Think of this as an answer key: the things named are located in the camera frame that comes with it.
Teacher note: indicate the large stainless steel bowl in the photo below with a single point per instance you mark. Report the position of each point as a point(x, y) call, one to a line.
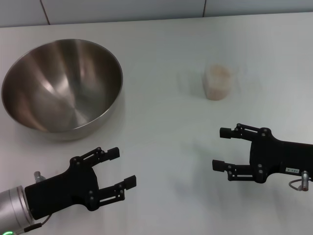
point(61, 90)

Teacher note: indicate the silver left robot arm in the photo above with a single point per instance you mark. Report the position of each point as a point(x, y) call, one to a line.
point(12, 203)

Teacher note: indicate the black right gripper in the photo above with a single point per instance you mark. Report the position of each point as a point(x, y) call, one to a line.
point(281, 156)

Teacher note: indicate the white rice grains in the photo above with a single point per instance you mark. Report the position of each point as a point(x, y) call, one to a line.
point(217, 88)

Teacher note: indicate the clear plastic measuring cup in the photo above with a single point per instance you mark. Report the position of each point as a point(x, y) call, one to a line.
point(217, 83)

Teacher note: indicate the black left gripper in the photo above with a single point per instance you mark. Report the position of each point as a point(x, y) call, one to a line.
point(63, 189)

